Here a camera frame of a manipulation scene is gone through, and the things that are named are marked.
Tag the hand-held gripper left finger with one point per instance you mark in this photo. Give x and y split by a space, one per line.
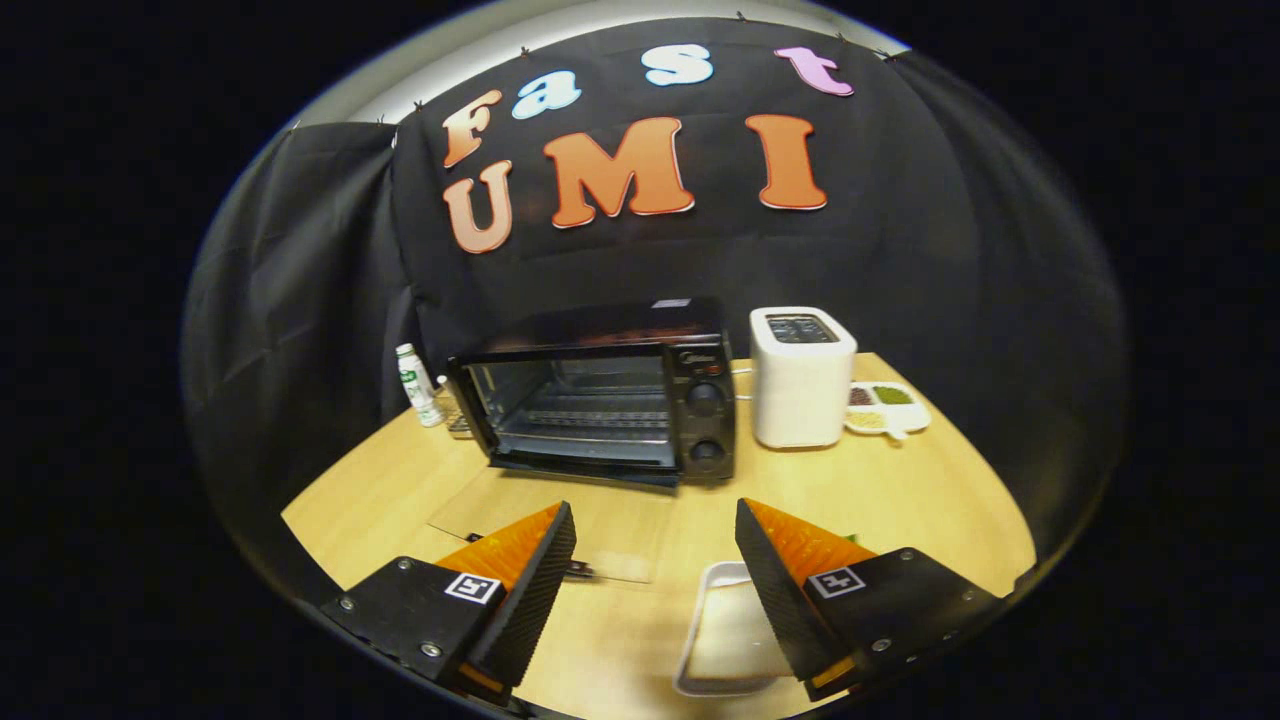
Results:
530 590

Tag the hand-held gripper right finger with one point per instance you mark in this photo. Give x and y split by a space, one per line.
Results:
780 590

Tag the black toaster oven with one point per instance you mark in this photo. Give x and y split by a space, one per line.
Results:
705 400

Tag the white toaster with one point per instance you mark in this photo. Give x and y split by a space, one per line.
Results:
800 395

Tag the white rectangular tray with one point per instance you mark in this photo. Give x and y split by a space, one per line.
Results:
730 630

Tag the white divided dish with beans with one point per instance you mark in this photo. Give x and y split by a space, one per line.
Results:
885 405

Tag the white bottle with green label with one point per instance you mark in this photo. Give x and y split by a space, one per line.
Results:
418 385

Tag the black backdrop cloth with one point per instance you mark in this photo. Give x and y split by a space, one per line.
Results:
900 250

